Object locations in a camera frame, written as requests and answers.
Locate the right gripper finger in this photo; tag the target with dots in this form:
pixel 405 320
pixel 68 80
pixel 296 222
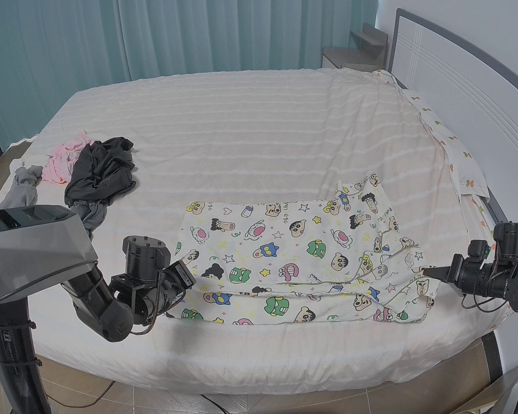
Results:
pixel 441 273

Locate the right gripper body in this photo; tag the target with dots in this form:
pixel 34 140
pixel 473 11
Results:
pixel 470 276

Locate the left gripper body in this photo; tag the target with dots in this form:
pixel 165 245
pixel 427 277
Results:
pixel 172 287

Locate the white printed pyjama top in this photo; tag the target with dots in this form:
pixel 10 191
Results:
pixel 293 248

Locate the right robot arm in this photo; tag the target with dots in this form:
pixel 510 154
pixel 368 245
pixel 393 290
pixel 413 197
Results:
pixel 509 239

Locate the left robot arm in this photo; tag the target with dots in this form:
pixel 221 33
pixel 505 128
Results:
pixel 30 252

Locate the bed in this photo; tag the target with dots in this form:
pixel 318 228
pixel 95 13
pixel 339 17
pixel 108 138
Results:
pixel 250 136

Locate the dark grey garment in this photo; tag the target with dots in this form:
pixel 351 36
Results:
pixel 90 216

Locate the white printed pillow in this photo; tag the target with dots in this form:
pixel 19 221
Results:
pixel 388 80
pixel 457 158

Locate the white wooden bedside table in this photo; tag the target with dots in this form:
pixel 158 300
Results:
pixel 498 393

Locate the black garment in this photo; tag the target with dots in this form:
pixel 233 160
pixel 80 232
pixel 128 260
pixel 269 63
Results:
pixel 101 175

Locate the pink garment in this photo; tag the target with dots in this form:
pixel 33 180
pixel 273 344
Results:
pixel 60 164

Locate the grey and white garment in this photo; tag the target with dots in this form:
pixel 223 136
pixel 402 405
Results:
pixel 21 192

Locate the grey bedside table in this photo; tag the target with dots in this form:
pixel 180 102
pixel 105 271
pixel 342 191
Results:
pixel 354 54

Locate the blue-green curtain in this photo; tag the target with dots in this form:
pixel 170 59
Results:
pixel 177 20

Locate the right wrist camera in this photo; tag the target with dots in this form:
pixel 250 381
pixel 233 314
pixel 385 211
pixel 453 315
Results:
pixel 478 249

